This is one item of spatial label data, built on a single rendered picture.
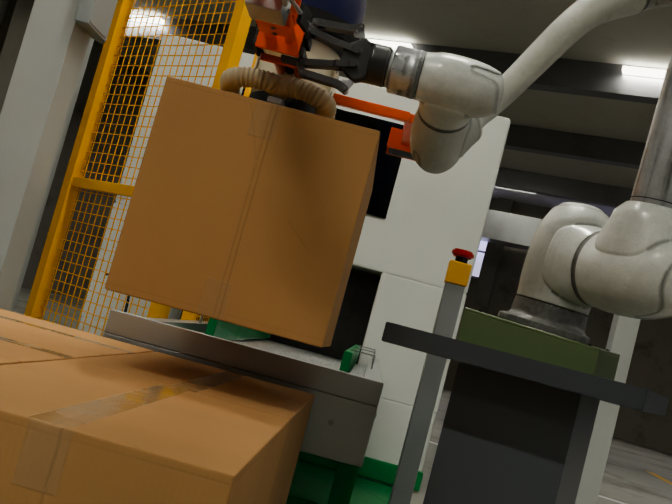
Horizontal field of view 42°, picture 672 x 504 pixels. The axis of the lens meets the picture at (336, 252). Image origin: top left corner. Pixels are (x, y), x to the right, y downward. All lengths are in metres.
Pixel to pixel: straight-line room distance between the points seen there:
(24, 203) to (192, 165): 1.58
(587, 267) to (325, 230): 0.52
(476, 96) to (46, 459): 0.99
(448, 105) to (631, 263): 0.44
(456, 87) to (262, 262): 0.46
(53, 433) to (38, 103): 2.26
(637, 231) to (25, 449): 1.14
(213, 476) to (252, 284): 0.67
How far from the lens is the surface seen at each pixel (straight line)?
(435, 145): 1.72
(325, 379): 2.18
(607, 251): 1.73
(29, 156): 3.13
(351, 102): 1.96
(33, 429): 0.99
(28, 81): 3.19
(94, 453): 0.97
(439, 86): 1.62
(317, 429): 2.19
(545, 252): 1.85
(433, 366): 2.74
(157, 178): 1.61
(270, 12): 1.48
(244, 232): 1.57
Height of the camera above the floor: 0.72
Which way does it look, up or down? 4 degrees up
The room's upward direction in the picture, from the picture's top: 15 degrees clockwise
